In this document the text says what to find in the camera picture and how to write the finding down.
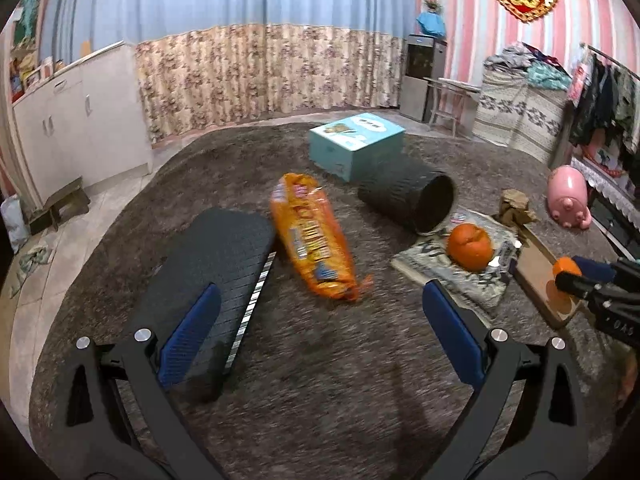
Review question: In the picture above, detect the small orange peel piece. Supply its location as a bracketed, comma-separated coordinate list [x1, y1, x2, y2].
[552, 256, 582, 278]

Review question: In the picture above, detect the whole orange fruit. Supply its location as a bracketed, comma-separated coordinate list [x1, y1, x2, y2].
[446, 223, 494, 272]

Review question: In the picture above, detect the brown paper ball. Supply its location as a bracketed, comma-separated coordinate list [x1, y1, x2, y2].
[495, 188, 538, 228]

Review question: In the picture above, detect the orange snack bag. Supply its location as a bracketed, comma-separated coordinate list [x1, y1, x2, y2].
[270, 172, 372, 301]

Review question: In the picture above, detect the tan phone case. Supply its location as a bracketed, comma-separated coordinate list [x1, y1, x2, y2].
[514, 226, 582, 330]

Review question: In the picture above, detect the low lace covered bench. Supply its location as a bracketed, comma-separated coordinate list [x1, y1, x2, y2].
[570, 156, 639, 260]

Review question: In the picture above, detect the pink pig mug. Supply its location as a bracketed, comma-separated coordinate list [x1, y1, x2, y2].
[547, 165, 592, 230]

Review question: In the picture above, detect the brown shaggy carpet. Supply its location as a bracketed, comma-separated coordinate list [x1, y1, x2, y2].
[27, 121, 626, 480]

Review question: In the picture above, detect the black cylindrical bin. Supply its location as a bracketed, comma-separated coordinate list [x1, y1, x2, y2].
[358, 155, 457, 234]

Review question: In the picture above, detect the clothes rack with garments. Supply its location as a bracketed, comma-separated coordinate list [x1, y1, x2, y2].
[548, 42, 639, 184]

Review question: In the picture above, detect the small wooden stool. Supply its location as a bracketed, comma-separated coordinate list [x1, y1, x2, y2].
[27, 177, 90, 235]

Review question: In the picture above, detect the patterned covered storage box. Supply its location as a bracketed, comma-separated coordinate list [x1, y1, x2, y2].
[472, 68, 566, 165]

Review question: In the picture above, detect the teal cardboard box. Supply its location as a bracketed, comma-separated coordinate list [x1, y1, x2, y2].
[309, 113, 405, 183]

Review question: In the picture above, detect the small metal side table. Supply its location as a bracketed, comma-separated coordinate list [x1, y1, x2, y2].
[425, 77, 480, 138]

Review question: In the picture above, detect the pile of folded clothes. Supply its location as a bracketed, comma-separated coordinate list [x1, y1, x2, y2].
[484, 41, 572, 91]

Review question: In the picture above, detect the white cabinet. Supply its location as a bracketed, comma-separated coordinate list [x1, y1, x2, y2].
[13, 41, 153, 203]

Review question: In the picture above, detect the water dispenser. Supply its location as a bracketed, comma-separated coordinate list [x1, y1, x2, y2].
[399, 34, 447, 122]

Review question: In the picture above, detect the blue bag with plant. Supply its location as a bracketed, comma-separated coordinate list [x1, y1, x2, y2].
[416, 0, 446, 38]

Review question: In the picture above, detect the blue floral curtain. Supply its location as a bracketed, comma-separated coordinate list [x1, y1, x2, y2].
[39, 0, 416, 143]

